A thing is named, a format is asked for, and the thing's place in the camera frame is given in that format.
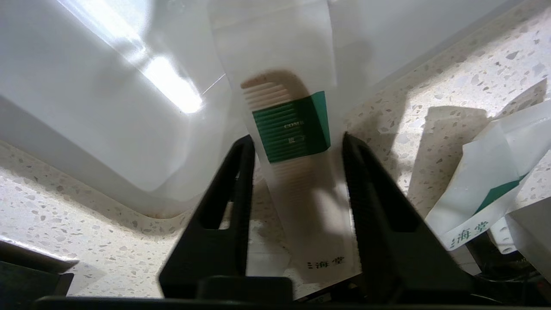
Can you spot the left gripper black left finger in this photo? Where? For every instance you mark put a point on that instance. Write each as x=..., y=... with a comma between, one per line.
x=215, y=241

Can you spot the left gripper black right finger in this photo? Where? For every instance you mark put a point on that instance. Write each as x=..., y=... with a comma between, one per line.
x=396, y=249

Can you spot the long comb packet green label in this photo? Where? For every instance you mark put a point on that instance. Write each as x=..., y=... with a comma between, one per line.
x=297, y=129

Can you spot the white packet green label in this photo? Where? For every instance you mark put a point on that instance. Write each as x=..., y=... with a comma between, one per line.
x=482, y=172

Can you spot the white ceramic sink basin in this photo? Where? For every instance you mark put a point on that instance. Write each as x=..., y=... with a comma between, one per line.
x=86, y=107

